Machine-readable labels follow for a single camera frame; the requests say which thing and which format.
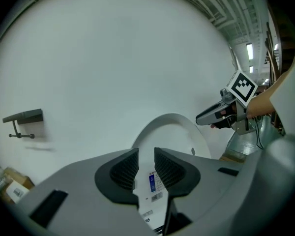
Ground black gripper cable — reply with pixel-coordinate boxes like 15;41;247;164
254;118;264;149

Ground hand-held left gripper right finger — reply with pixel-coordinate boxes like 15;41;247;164
154;147;244;236

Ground brown cardboard box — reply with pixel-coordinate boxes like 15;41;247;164
0;167;35;204

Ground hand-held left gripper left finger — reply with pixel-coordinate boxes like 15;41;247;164
13;147;160;236

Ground grey painted ramp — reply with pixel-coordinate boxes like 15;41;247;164
226;114;285;157

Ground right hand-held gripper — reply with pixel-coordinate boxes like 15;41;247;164
195;69;258;135

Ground wooden step platform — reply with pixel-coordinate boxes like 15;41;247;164
220;153;246;162

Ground person's right forearm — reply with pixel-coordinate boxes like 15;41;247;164
245;69;295;119

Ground black wall shelf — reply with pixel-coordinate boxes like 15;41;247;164
2;109;44;139

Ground white plastic curved appliance part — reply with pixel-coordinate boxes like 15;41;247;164
131;113;212;233

